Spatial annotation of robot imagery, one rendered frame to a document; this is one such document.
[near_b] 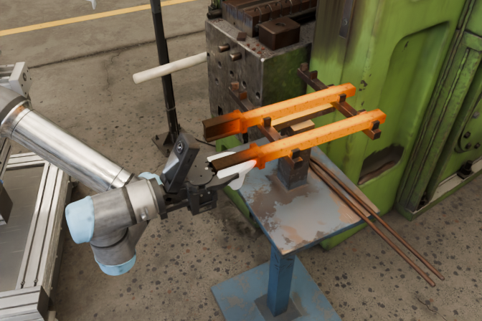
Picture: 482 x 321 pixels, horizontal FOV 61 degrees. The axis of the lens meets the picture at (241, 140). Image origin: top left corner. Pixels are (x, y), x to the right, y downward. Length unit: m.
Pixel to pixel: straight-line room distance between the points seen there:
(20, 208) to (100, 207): 1.27
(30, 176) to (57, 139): 1.24
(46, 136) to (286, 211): 0.60
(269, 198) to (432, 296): 1.03
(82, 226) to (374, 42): 0.92
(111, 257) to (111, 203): 0.12
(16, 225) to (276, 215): 1.21
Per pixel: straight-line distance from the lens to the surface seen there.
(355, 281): 1.89
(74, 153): 0.91
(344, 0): 1.31
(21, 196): 2.07
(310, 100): 0.99
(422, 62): 1.65
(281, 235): 1.03
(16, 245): 1.89
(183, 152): 0.73
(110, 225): 0.77
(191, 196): 0.78
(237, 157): 0.81
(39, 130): 0.92
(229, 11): 1.58
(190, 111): 2.67
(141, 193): 0.76
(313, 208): 1.10
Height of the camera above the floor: 1.57
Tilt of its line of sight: 40 degrees down
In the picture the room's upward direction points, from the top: straight up
